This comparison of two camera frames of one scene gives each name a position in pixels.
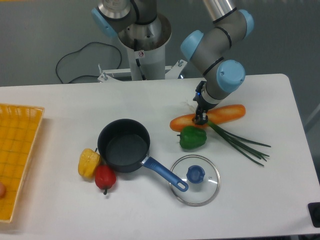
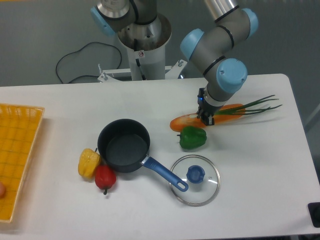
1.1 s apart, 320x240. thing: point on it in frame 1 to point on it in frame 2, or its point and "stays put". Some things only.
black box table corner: (314, 210) stays put
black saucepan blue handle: (123, 145) stays put
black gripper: (203, 105) to (206, 108)
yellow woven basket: (19, 125) stays put
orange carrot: (216, 115) stays put
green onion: (238, 143) to (249, 107)
